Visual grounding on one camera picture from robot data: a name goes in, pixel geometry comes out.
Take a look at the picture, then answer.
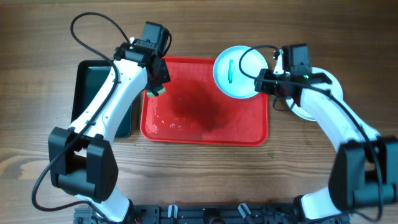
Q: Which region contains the green yellow scrub sponge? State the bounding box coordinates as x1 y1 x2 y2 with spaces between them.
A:
146 85 165 97

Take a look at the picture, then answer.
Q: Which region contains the white plate bottom stained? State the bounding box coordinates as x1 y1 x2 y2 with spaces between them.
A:
285 67 344 122

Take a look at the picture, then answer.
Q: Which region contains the white plate stained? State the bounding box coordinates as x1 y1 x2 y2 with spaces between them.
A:
213 45 268 99
285 67 344 122

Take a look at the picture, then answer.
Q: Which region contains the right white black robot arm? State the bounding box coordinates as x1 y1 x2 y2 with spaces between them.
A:
254 68 397 222

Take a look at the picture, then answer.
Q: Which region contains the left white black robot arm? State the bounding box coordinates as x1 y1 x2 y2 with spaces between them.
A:
49 43 170 223

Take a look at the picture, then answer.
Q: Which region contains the red plastic tray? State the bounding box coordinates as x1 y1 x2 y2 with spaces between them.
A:
140 56 268 147

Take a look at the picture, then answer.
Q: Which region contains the black square tray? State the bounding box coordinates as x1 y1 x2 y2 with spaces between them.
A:
71 60 135 139

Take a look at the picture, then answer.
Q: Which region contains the white plate top stained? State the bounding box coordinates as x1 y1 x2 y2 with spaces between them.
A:
213 45 268 99

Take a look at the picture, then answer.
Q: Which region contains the right black cable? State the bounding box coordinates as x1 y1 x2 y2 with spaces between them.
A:
238 45 385 222

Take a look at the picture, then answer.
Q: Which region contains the black cable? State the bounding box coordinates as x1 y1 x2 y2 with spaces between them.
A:
238 45 385 222
30 11 131 212

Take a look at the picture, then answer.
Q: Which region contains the left black cable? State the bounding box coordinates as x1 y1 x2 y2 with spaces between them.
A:
30 11 131 212

